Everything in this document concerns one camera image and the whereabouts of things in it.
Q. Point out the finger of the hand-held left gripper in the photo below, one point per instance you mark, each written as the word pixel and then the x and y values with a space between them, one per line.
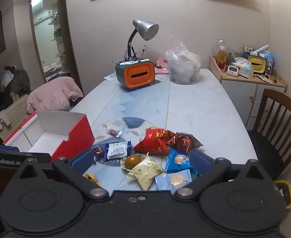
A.
pixel 8 148
pixel 42 158

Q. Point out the small white wrapped candy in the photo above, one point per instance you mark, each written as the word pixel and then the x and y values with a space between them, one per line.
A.
pixel 118 134

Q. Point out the yellow waste bin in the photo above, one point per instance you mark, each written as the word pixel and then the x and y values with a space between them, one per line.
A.
pixel 287 193

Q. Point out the red and white cardboard box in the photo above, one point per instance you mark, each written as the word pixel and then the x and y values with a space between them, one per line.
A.
pixel 76 138

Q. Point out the blue tissue pack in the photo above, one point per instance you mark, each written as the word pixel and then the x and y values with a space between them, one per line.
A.
pixel 268 55

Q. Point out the grey desk lamp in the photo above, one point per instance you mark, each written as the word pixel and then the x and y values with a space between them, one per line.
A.
pixel 145 28

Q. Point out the white corner cabinet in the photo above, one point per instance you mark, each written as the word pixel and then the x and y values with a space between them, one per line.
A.
pixel 239 91

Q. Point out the dark red foil snack packet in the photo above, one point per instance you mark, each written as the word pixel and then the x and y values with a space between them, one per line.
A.
pixel 183 142

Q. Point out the white wet wipes pack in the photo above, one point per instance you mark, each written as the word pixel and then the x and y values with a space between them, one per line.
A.
pixel 243 68

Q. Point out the dark clothes pile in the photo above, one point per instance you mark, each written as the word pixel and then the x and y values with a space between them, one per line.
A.
pixel 18 79

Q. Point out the orange and green tissue box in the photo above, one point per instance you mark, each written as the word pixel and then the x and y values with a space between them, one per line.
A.
pixel 135 75

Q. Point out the small purple candy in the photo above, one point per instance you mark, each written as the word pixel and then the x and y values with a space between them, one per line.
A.
pixel 98 152

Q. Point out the orange liquid bottle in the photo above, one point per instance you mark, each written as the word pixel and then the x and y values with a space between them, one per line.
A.
pixel 222 57

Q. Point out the pink padded jacket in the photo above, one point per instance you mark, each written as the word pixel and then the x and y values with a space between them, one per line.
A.
pixel 53 95

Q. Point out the large red snack bag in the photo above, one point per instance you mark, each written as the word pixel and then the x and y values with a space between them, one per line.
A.
pixel 154 141

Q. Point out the yellow tissue box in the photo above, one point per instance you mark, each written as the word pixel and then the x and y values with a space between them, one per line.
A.
pixel 256 65

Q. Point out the pink packet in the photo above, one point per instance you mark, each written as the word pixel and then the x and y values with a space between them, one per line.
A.
pixel 161 67

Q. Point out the sofa with beige cover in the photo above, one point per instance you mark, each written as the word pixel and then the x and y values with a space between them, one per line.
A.
pixel 11 114

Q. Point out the cream yellow snack packet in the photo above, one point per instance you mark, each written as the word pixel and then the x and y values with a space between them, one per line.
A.
pixel 145 172

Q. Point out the white and blue snack packet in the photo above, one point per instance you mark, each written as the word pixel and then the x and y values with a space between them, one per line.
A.
pixel 117 150

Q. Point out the white kitchen timer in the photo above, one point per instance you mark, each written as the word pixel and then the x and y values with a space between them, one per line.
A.
pixel 232 70

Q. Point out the small red wrapped candy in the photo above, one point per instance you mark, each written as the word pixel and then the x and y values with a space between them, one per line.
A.
pixel 112 132

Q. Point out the white paper sheet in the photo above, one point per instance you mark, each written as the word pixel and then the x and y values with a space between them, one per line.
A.
pixel 110 76

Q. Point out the clear plastic bag of food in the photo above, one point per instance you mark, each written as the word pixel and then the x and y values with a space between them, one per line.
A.
pixel 183 67

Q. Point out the yellow orange candy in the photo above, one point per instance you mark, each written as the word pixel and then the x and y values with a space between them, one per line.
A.
pixel 92 178

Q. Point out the brown wooden chair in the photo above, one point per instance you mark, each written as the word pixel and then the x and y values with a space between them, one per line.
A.
pixel 271 138

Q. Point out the blue cookie snack packet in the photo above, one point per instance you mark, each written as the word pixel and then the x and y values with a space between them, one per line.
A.
pixel 178 160

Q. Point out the orange round pastry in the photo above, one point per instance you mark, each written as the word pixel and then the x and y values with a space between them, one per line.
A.
pixel 131 161

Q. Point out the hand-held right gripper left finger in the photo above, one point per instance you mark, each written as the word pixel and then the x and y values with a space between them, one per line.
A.
pixel 82 160

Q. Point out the light blue snack packet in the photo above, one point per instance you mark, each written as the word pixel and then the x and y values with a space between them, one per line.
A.
pixel 174 179

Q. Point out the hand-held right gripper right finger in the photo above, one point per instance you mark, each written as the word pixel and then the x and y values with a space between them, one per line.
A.
pixel 200 162

